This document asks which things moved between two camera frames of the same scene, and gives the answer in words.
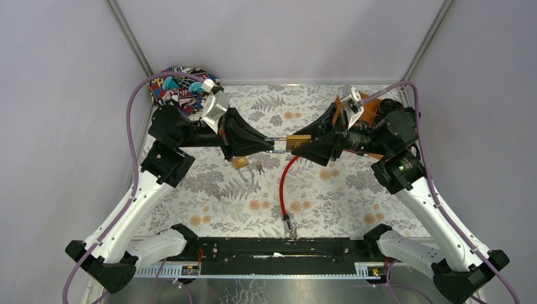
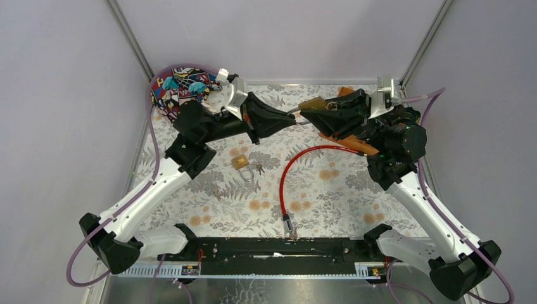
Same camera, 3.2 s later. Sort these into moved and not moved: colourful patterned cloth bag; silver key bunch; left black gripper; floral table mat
Moved: left black gripper
Not moved: silver key bunch; floral table mat; colourful patterned cloth bag
